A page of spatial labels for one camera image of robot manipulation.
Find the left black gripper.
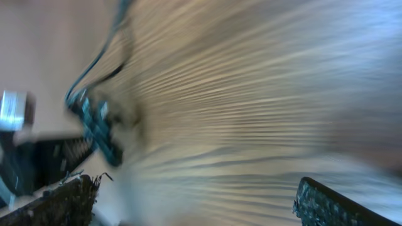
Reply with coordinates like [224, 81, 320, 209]
[1, 131, 92, 207]

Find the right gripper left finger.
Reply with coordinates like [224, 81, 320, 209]
[1, 173, 112, 226]

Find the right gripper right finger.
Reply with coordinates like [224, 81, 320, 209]
[292, 177, 398, 226]

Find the black USB cable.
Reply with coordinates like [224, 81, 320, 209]
[64, 0, 136, 167]

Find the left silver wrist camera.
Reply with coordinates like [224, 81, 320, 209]
[1, 90, 36, 131]

